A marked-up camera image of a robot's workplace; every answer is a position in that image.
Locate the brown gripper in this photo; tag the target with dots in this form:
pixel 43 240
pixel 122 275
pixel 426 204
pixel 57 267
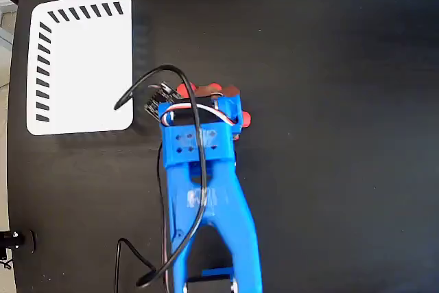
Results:
pixel 232 92

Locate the red turtle toy silver shell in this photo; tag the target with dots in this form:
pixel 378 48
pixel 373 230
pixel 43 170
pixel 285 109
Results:
pixel 247 119

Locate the white slotted tray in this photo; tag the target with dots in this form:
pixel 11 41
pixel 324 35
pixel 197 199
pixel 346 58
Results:
pixel 89 73

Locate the black table clamp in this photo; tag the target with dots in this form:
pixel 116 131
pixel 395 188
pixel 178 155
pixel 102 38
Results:
pixel 17 239

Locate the green camera circuit board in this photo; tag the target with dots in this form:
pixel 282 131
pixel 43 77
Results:
pixel 158 98

